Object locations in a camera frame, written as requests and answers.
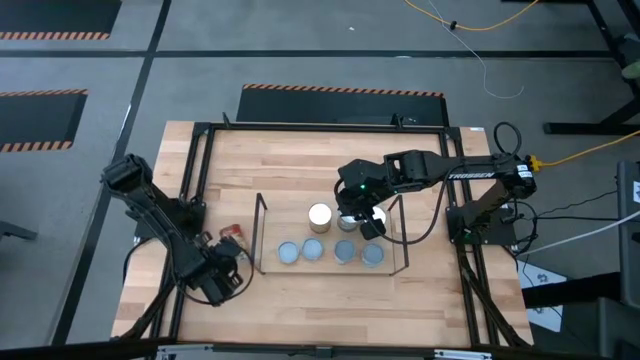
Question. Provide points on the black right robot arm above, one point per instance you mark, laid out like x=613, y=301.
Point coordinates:
x=475, y=175

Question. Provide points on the wooden shelf with black frame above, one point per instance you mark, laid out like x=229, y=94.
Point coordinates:
x=290, y=220

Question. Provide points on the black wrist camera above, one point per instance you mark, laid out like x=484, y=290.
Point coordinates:
x=373, y=230
x=215, y=292

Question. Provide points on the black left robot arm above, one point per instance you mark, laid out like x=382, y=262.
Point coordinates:
x=150, y=215

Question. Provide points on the yellow labelled tall can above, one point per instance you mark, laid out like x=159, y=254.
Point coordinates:
x=347, y=224

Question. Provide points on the black desk leg frame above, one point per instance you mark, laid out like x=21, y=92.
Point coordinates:
x=575, y=128

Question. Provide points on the black front crossbar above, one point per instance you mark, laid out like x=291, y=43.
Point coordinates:
x=75, y=352

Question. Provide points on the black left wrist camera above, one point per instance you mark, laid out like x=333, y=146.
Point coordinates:
x=215, y=292

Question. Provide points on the white floor sheet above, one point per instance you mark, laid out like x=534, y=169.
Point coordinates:
x=550, y=317

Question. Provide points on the short mushrooms can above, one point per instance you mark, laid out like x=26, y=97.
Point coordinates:
x=288, y=253

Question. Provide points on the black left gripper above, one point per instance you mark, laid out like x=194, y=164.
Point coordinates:
x=217, y=265

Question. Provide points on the yellow green beans can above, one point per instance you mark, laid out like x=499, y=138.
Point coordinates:
x=320, y=216

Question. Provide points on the black hazard-striped floor mat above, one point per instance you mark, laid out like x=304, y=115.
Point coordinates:
x=35, y=120
x=50, y=15
x=340, y=107

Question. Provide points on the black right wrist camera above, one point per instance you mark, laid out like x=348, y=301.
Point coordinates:
x=373, y=230

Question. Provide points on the black stand foot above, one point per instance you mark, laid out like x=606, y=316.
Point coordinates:
x=15, y=231

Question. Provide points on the dark grey cabinet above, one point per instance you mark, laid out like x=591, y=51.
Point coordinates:
x=629, y=235

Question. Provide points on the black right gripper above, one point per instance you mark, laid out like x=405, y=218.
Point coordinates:
x=360, y=187

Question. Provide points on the fresh sliced carrots can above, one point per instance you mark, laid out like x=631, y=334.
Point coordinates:
x=372, y=255

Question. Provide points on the short salmon can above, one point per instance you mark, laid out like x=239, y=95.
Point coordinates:
x=312, y=249

